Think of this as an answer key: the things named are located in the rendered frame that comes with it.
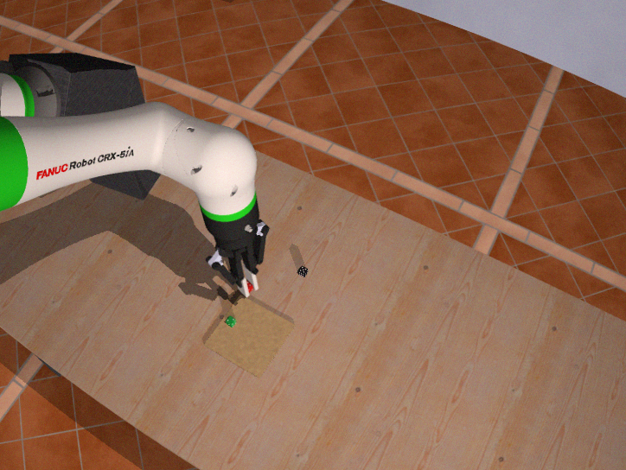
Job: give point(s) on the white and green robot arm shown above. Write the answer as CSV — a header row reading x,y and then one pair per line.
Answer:
x,y
43,151

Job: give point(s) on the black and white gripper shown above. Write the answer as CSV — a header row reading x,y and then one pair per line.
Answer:
x,y
251,250

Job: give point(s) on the tan flat mat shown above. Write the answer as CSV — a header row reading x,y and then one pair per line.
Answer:
x,y
254,340

